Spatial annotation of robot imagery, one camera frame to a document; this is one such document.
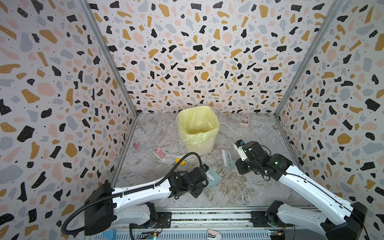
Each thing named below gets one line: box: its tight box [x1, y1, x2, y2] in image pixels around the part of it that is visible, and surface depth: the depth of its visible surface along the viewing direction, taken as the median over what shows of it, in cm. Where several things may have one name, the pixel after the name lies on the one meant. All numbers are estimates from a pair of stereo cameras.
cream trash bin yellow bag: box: [176, 105, 220, 156], surface depth 90 cm
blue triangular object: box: [102, 229, 117, 240], surface depth 69 cm
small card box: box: [240, 115, 250, 126], surface depth 119 cm
